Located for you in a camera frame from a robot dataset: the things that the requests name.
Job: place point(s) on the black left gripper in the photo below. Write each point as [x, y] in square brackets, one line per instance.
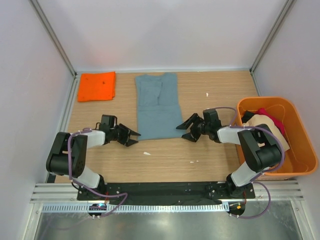
[126, 134]

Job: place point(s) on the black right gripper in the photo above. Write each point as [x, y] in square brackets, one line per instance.
[193, 135]

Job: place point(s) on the blue grey t shirt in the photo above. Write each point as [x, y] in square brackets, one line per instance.
[158, 108]

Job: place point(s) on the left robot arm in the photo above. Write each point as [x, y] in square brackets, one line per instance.
[67, 156]

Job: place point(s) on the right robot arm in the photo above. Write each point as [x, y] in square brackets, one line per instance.
[261, 149]

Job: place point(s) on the black garment in basket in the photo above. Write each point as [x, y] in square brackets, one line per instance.
[247, 116]

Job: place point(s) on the folded orange t shirt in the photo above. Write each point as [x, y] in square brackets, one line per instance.
[97, 87]

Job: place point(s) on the beige t shirt in basket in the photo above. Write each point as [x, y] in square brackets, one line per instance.
[263, 119]

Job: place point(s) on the red t shirt in basket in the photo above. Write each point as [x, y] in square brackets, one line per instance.
[276, 123]

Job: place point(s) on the orange plastic basket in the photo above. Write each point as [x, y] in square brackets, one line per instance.
[300, 159]

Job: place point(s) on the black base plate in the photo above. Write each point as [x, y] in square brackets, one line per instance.
[178, 193]

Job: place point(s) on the white slotted cable duct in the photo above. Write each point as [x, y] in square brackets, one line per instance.
[101, 208]

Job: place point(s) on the aluminium frame rail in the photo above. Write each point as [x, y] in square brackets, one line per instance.
[53, 193]

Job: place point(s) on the right aluminium corner post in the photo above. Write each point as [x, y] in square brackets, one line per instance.
[280, 19]

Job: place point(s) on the aluminium corner post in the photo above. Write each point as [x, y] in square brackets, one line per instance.
[280, 19]
[52, 35]

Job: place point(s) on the left aluminium corner post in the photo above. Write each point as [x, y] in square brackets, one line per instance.
[52, 35]

